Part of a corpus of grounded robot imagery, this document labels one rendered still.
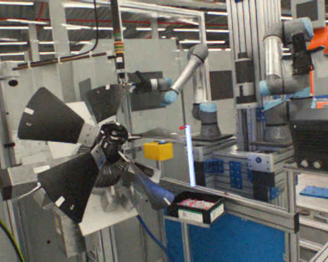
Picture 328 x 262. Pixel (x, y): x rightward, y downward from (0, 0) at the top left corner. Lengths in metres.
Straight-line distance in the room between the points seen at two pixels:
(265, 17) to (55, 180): 1.53
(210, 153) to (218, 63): 3.78
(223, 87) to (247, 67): 3.77
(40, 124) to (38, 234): 0.92
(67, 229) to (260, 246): 0.89
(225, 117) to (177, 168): 3.39
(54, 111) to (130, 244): 1.36
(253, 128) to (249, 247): 0.77
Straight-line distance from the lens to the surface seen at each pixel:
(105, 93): 1.39
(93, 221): 1.25
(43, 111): 1.20
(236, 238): 1.45
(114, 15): 1.27
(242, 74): 1.86
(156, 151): 1.64
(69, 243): 1.52
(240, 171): 1.81
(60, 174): 1.01
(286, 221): 1.22
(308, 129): 1.02
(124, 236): 2.21
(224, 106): 5.62
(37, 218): 1.91
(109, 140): 1.11
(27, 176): 1.17
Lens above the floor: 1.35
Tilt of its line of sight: 7 degrees down
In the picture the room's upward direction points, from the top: 6 degrees counter-clockwise
